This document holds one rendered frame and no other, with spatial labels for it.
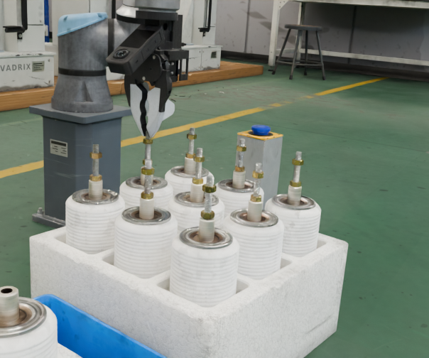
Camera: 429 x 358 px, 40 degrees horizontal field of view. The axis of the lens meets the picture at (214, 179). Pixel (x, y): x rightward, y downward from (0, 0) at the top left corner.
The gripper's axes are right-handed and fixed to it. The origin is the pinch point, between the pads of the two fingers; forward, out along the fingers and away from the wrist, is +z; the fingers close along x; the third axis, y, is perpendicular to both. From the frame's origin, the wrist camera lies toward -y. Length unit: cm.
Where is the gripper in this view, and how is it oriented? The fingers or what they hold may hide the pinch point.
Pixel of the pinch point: (145, 130)
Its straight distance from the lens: 102.6
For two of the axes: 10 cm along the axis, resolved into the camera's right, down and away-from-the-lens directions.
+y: 5.3, -2.1, 8.2
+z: -0.6, 9.6, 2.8
